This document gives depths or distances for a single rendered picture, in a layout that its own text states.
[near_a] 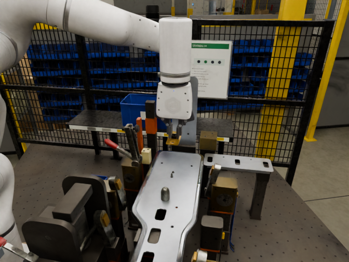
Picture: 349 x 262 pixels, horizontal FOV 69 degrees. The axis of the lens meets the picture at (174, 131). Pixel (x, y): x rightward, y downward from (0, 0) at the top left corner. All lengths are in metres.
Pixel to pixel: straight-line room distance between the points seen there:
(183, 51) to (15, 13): 0.38
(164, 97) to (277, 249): 0.83
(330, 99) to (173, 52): 3.18
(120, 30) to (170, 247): 0.59
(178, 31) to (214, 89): 0.80
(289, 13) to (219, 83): 0.45
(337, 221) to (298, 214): 1.20
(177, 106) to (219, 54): 0.71
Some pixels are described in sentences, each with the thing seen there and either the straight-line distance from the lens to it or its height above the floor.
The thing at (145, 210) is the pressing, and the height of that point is 1.00.
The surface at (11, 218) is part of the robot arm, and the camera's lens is 1.00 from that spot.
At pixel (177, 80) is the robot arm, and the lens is 0.67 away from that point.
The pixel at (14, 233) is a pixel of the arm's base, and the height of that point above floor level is 0.95.
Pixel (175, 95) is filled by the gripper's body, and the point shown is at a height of 1.40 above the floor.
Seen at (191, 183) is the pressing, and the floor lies 1.00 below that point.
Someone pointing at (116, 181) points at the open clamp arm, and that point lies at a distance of 0.88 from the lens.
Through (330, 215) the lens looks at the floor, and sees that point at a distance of 2.64.
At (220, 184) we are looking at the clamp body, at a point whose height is 1.05.
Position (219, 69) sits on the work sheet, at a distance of 1.39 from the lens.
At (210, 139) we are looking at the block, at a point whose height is 1.06.
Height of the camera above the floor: 1.62
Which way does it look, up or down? 27 degrees down
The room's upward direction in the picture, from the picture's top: straight up
